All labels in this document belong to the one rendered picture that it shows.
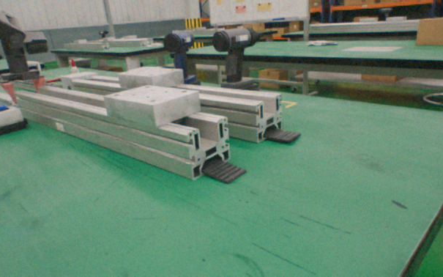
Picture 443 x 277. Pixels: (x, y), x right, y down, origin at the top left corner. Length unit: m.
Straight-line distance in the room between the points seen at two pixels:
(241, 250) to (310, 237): 0.08
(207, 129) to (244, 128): 0.12
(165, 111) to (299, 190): 0.26
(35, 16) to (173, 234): 12.32
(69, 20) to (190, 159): 12.53
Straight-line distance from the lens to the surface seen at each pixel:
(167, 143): 0.55
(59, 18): 12.85
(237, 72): 0.96
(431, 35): 2.39
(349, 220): 0.44
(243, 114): 0.66
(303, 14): 3.64
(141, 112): 0.57
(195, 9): 9.23
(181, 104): 0.58
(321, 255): 0.38
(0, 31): 1.16
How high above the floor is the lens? 1.03
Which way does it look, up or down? 21 degrees down
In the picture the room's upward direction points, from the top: 5 degrees counter-clockwise
